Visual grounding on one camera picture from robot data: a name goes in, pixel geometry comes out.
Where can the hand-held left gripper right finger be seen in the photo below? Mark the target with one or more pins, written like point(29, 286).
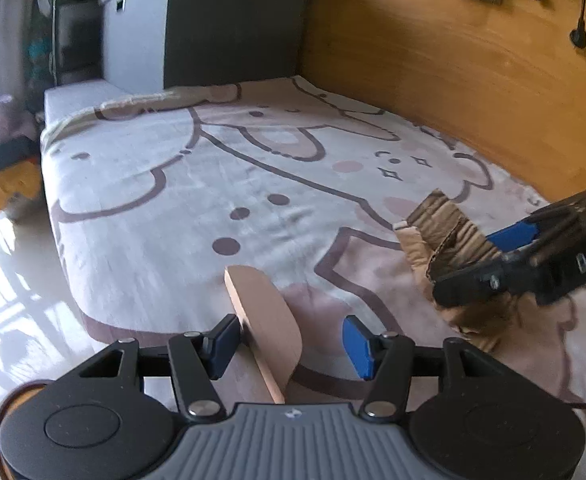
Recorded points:
point(358, 350)

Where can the yellow cloth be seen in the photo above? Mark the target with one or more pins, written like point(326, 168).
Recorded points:
point(8, 185)

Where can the grey storage box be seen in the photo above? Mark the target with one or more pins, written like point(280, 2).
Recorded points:
point(133, 35)

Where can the brown curtain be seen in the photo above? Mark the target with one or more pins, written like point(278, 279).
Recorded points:
point(8, 35)

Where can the grey mattress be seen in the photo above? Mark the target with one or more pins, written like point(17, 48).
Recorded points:
point(73, 100)

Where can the torn corrugated cardboard piece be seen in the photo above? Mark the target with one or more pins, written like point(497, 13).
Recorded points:
point(440, 220)

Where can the hanging teal patterned bag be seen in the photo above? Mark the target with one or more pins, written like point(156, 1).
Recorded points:
point(38, 55)

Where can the black storage tray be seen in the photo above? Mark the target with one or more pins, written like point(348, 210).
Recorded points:
point(3, 155)

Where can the black drawer tower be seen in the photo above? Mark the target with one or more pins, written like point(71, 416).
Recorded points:
point(78, 35)

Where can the pink cushion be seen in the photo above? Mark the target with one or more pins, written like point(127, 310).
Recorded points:
point(3, 120)

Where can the printed blanket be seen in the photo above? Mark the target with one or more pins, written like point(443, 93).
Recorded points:
point(198, 175)

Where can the beige oval board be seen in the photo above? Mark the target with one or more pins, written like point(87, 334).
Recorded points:
point(268, 320)

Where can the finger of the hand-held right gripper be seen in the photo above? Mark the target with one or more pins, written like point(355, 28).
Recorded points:
point(515, 237)
point(478, 277)

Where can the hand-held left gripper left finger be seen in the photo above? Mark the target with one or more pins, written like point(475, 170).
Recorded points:
point(220, 350)

